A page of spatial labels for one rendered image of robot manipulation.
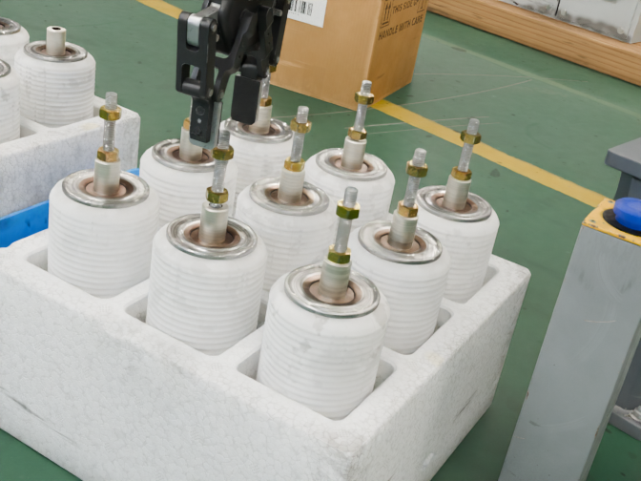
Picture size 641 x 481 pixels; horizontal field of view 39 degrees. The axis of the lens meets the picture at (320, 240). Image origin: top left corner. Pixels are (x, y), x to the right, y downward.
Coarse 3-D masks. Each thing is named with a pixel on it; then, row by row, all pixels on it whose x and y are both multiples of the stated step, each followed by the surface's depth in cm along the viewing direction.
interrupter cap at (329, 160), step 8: (320, 152) 96; (328, 152) 96; (336, 152) 97; (320, 160) 94; (328, 160) 94; (336, 160) 95; (368, 160) 96; (376, 160) 96; (320, 168) 93; (328, 168) 92; (336, 168) 92; (344, 168) 94; (368, 168) 94; (376, 168) 94; (384, 168) 94; (336, 176) 91; (344, 176) 91; (352, 176) 91; (360, 176) 92; (368, 176) 92; (376, 176) 92; (384, 176) 94
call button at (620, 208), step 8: (616, 200) 77; (624, 200) 77; (632, 200) 77; (640, 200) 77; (616, 208) 76; (624, 208) 75; (632, 208) 75; (640, 208) 76; (616, 216) 76; (624, 216) 75; (632, 216) 74; (640, 216) 74; (624, 224) 76; (632, 224) 75; (640, 224) 75
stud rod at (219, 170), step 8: (224, 136) 71; (224, 144) 72; (216, 160) 73; (224, 160) 72; (216, 168) 73; (224, 168) 73; (216, 176) 73; (224, 176) 73; (216, 184) 73; (216, 192) 74
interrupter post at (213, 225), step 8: (208, 208) 74; (216, 208) 74; (224, 208) 74; (208, 216) 74; (216, 216) 74; (224, 216) 74; (200, 224) 75; (208, 224) 74; (216, 224) 74; (224, 224) 75; (200, 232) 75; (208, 232) 74; (216, 232) 75; (224, 232) 75; (208, 240) 75; (216, 240) 75
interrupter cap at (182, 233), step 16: (176, 224) 76; (192, 224) 77; (240, 224) 78; (176, 240) 74; (192, 240) 74; (224, 240) 76; (240, 240) 76; (256, 240) 76; (208, 256) 72; (224, 256) 73; (240, 256) 74
